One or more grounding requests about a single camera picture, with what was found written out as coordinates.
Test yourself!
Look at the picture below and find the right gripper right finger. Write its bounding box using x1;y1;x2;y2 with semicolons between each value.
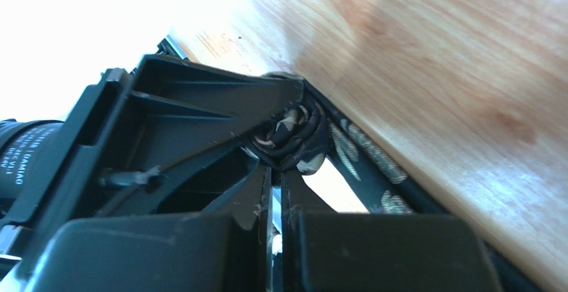
281;171;502;291

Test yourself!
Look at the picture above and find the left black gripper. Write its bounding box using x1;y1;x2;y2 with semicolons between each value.
1;56;304;247

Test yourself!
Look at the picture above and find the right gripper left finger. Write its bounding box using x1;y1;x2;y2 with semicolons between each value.
1;165;271;291

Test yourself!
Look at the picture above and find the black floral patterned tie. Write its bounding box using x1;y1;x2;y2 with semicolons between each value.
243;72;536;291

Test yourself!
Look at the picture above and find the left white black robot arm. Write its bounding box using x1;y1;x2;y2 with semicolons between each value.
1;55;305;258

